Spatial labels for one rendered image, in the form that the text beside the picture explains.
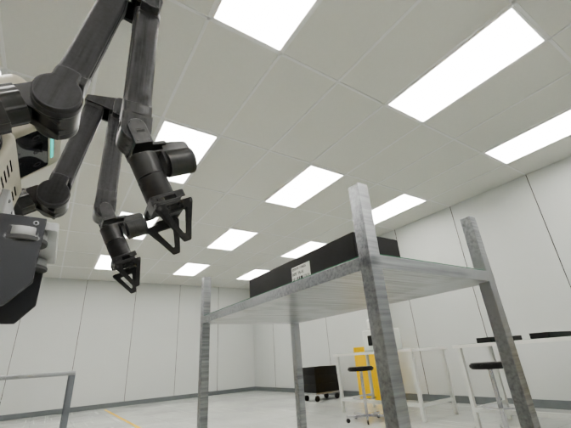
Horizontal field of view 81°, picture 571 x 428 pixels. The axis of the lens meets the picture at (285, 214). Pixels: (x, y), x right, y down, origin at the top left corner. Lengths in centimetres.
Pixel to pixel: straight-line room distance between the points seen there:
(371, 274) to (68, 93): 64
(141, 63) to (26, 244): 44
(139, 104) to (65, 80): 13
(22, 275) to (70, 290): 942
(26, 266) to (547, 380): 563
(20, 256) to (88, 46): 43
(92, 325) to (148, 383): 204
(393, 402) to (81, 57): 85
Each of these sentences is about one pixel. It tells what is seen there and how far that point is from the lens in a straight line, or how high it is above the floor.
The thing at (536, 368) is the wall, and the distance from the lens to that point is 581.
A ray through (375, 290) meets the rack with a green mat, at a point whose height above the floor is 88.
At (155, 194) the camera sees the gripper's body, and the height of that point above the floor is 108.
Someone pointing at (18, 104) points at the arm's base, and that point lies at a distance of 75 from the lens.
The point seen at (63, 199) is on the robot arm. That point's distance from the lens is 111.
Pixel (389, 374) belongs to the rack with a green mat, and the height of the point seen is 74.
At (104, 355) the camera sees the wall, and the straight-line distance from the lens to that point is 1004.
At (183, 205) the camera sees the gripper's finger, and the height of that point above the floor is 105.
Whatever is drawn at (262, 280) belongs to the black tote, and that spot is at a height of 104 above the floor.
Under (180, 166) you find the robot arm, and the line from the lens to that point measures 75.
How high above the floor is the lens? 77
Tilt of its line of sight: 23 degrees up
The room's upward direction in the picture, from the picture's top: 4 degrees counter-clockwise
